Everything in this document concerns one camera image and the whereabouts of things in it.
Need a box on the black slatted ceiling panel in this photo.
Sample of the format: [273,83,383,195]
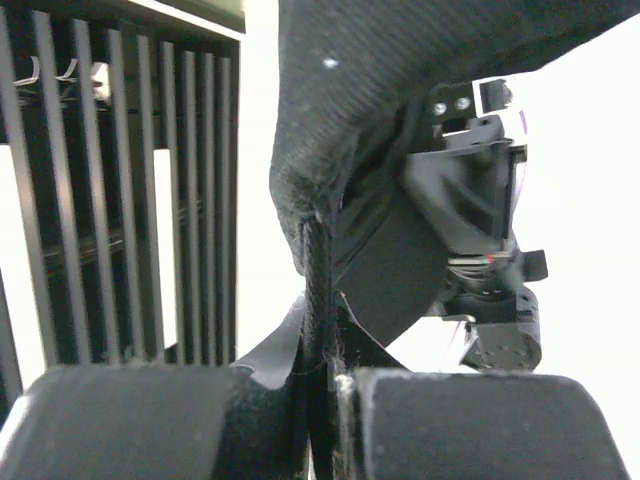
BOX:
[1,1,244,410]

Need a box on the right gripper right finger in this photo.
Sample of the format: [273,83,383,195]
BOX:
[328,299,406,479]

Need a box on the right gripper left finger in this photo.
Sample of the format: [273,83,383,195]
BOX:
[229,296,308,479]

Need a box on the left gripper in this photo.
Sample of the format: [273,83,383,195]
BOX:
[337,82,548,372]

